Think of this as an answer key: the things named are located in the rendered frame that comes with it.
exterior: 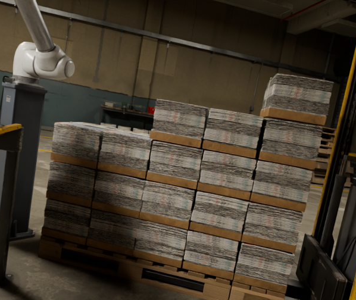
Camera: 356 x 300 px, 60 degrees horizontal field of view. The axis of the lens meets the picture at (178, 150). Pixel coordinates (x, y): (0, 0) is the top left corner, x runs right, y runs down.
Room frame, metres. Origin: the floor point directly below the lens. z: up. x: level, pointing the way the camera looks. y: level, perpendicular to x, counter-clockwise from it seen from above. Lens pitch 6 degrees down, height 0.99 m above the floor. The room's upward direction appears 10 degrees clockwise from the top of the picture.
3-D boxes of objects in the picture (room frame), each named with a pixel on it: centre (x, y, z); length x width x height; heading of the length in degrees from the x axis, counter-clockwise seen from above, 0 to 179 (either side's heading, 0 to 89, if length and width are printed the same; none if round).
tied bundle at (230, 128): (1.82, -0.29, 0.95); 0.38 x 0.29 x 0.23; 172
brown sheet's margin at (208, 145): (1.82, -0.30, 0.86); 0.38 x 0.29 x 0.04; 172
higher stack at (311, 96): (1.78, -0.59, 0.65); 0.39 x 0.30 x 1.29; 173
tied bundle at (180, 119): (1.86, 0.00, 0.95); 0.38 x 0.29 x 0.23; 174
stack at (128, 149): (1.88, 0.13, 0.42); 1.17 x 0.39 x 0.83; 83
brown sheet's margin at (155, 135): (1.86, 0.01, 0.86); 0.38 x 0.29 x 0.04; 174
